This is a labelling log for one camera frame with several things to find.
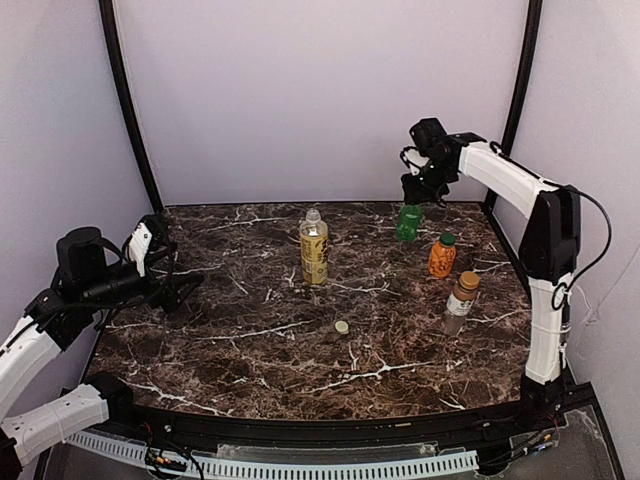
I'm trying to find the left black frame post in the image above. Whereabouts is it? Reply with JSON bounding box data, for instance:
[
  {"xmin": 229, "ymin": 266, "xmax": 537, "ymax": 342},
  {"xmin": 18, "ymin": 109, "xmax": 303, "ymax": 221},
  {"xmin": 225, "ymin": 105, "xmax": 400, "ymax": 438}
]
[{"xmin": 98, "ymin": 0, "xmax": 164, "ymax": 213}]

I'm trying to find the black frame post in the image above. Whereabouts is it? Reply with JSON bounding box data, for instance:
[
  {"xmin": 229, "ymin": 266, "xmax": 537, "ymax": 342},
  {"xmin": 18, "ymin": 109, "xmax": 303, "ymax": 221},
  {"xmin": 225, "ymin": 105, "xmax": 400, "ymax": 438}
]
[
  {"xmin": 482, "ymin": 0, "xmax": 544, "ymax": 214},
  {"xmin": 98, "ymin": 0, "xmax": 164, "ymax": 213}
]

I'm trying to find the black front rail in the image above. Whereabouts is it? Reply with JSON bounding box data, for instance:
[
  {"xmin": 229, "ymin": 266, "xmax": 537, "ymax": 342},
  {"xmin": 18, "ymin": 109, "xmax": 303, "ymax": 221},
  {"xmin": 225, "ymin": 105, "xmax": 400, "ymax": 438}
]
[{"xmin": 98, "ymin": 402, "xmax": 567, "ymax": 452}]

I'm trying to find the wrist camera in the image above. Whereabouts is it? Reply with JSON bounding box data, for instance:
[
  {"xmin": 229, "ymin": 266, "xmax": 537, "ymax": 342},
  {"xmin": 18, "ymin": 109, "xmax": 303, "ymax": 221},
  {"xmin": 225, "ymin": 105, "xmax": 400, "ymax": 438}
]
[
  {"xmin": 122, "ymin": 221, "xmax": 153, "ymax": 278},
  {"xmin": 399, "ymin": 146, "xmax": 431, "ymax": 177}
]

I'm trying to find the right black frame post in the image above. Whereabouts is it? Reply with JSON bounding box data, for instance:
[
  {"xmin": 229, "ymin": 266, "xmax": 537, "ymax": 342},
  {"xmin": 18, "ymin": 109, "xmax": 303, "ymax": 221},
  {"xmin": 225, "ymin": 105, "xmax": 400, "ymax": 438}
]
[{"xmin": 482, "ymin": 0, "xmax": 544, "ymax": 214}]

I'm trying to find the pale green bottle cap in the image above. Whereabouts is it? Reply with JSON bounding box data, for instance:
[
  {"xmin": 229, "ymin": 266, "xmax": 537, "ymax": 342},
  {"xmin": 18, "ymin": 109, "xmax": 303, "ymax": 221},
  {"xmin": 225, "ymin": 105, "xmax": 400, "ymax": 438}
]
[{"xmin": 334, "ymin": 321, "xmax": 349, "ymax": 335}]

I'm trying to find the brown coffee bottle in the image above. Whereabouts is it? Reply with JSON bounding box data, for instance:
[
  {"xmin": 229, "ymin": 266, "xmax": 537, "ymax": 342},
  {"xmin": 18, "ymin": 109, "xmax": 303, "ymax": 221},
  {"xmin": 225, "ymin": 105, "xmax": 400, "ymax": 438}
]
[{"xmin": 443, "ymin": 271, "xmax": 480, "ymax": 336}]

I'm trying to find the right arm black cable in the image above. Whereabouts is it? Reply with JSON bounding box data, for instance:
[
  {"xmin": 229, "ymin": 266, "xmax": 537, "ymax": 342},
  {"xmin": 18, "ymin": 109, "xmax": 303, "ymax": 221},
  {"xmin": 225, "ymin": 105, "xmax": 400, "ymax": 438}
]
[{"xmin": 549, "ymin": 184, "xmax": 614, "ymax": 311}]

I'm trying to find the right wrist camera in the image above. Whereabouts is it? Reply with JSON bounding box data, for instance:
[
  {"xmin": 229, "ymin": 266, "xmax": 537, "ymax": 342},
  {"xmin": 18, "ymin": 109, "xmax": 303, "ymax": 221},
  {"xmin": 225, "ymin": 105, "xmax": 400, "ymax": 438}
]
[{"xmin": 399, "ymin": 146, "xmax": 431, "ymax": 177}]

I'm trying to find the white slotted cable duct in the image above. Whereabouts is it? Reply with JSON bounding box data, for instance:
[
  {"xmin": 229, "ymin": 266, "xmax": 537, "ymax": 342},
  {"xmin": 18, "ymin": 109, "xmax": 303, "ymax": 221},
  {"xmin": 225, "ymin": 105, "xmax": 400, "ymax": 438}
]
[{"xmin": 65, "ymin": 430, "xmax": 479, "ymax": 479}]

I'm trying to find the orange juice bottle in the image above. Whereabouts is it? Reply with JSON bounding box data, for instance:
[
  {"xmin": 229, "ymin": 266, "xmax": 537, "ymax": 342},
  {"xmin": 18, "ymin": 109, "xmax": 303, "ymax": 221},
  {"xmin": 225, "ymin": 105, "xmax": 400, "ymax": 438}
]
[{"xmin": 428, "ymin": 232, "xmax": 456, "ymax": 278}]

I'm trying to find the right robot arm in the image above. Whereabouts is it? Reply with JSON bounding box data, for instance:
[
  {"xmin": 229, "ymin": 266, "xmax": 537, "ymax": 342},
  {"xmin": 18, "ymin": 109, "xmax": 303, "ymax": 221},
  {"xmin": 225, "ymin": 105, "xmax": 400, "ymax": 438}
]
[{"xmin": 400, "ymin": 118, "xmax": 581, "ymax": 429}]

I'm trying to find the yellow tea bottle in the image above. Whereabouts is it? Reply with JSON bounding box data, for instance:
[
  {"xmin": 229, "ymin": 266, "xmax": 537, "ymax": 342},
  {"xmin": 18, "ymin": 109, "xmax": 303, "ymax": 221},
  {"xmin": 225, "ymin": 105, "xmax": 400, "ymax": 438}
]
[{"xmin": 299, "ymin": 208, "xmax": 329, "ymax": 285}]

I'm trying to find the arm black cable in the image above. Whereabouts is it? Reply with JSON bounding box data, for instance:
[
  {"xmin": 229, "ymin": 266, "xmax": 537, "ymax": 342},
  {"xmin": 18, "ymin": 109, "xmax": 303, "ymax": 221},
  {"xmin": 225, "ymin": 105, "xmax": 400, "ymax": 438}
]
[
  {"xmin": 549, "ymin": 184, "xmax": 614, "ymax": 311},
  {"xmin": 92, "ymin": 214, "xmax": 181, "ymax": 334}
]

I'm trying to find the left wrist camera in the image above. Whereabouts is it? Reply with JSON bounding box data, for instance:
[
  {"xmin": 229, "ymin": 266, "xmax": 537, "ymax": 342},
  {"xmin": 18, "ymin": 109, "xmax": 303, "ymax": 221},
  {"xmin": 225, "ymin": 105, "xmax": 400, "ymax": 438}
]
[{"xmin": 122, "ymin": 221, "xmax": 153, "ymax": 278}]

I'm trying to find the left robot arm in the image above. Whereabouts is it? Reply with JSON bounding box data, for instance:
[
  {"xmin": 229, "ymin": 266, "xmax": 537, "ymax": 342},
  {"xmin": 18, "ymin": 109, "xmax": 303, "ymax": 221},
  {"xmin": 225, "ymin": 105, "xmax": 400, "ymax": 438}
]
[{"xmin": 1, "ymin": 215, "xmax": 204, "ymax": 479}]

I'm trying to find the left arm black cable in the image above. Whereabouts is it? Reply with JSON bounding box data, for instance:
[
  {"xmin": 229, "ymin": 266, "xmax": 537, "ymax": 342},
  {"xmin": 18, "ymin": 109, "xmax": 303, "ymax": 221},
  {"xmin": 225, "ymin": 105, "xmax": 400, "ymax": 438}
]
[{"xmin": 92, "ymin": 214, "xmax": 181, "ymax": 334}]

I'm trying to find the green plastic bottle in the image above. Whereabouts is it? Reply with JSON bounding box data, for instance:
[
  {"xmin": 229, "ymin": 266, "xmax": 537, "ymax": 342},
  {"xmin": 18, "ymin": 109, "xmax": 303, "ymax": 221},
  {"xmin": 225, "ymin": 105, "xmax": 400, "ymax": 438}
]
[{"xmin": 396, "ymin": 204, "xmax": 423, "ymax": 243}]

